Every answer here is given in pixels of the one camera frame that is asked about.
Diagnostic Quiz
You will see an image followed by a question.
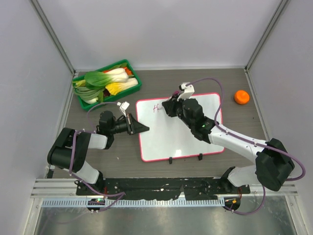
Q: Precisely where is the yellow white napa cabbage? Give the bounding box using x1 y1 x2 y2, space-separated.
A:
105 78 138 95

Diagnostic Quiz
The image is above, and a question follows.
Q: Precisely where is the green scallion bunch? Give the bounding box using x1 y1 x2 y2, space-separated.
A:
73 87 104 104

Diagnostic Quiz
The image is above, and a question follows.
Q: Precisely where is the orange tangerine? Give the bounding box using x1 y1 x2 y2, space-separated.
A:
234 90 250 105

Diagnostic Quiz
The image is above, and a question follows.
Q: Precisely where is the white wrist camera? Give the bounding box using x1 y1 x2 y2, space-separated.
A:
117 101 130 117
177 82 195 101

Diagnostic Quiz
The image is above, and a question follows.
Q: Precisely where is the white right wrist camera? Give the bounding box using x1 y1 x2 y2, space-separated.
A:
177 82 195 101

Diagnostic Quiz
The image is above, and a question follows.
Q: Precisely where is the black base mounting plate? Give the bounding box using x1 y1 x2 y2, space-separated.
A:
76 176 251 200

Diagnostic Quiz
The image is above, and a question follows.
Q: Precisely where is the purple capped marker pen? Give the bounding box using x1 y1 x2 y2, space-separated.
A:
162 91 179 114

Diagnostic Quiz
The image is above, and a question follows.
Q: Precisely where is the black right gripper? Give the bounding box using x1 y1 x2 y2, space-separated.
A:
163 94 194 129

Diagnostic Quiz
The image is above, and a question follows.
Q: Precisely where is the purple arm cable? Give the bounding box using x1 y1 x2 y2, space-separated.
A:
68 102 127 213
187 77 306 215

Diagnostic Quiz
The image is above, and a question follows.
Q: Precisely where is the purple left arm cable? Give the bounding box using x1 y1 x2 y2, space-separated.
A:
68 102 127 213

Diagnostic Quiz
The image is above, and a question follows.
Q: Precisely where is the white slotted cable duct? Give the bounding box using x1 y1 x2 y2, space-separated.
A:
42 197 225 208

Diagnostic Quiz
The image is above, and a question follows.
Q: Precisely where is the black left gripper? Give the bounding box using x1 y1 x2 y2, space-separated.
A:
110 114 149 136

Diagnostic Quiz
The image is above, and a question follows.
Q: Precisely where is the pink framed whiteboard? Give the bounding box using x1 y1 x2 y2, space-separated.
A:
136 98 224 162

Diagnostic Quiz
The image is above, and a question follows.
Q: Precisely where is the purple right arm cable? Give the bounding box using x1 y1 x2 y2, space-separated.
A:
187 77 306 215

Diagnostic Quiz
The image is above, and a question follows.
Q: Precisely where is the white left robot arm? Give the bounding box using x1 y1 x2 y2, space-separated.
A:
47 111 150 195

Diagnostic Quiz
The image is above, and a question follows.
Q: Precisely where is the green plastic vegetable tray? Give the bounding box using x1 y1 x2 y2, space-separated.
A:
72 59 142 111

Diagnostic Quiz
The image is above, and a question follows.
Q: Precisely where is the metal wire whiteboard stand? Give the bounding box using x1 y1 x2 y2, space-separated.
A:
168 153 203 164

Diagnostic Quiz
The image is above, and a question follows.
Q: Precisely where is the green bok choy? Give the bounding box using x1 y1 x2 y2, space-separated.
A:
84 68 129 88

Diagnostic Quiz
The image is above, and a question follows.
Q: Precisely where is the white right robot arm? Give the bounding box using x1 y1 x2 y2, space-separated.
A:
162 95 295 193

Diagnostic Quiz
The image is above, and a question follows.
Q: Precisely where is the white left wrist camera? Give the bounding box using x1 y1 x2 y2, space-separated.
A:
117 101 130 117

